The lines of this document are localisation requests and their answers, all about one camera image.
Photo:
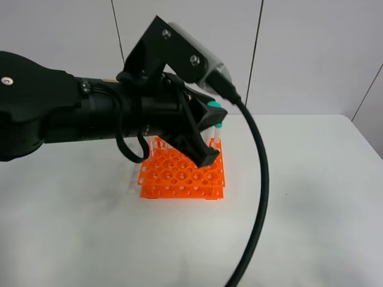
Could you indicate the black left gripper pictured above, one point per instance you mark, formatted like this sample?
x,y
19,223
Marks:
x,y
164,106

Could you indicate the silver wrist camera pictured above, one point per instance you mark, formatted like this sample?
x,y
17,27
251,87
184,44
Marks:
x,y
168,44

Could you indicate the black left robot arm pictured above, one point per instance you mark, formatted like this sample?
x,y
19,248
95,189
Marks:
x,y
45,106

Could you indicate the orange test tube rack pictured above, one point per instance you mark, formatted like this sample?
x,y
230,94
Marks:
x,y
168,174

